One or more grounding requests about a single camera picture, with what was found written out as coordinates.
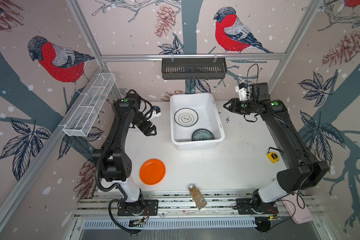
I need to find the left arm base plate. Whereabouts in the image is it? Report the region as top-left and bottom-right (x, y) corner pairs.
(117, 200), (159, 217)

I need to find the glass spice jar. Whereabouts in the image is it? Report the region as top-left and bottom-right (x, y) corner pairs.
(188, 184), (208, 211)

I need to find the white plastic bin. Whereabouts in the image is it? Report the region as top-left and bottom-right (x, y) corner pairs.
(170, 93), (225, 151)

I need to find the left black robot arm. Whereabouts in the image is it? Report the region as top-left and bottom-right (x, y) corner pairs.
(92, 90), (157, 235)

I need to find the orange plate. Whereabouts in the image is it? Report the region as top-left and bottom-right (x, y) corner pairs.
(139, 159), (166, 186)

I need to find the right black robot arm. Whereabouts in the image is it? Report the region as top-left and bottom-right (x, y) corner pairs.
(224, 83), (330, 214)

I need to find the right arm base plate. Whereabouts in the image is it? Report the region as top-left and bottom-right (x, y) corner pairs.
(234, 198), (279, 215)

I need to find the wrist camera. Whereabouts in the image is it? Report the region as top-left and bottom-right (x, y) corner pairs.
(149, 106), (161, 120)
(235, 83), (249, 101)

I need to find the teal patterned plate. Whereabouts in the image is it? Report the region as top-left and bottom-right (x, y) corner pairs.
(192, 129), (215, 141)

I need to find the black hanging wall basket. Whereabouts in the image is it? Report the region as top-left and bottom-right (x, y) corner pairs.
(162, 58), (227, 80)

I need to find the yellow tape measure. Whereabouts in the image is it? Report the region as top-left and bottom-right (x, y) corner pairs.
(267, 152), (280, 163)

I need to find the small circuit board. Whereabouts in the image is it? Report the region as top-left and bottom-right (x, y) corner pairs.
(128, 219), (146, 229)

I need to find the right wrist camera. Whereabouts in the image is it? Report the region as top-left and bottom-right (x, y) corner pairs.
(235, 83), (249, 101)

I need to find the white plate green rim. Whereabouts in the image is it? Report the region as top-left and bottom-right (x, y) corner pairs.
(174, 108), (199, 127)

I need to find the pink flat case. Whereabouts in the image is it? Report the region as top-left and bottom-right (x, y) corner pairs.
(281, 194), (313, 224)

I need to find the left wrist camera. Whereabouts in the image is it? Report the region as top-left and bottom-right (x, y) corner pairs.
(149, 106), (161, 120)

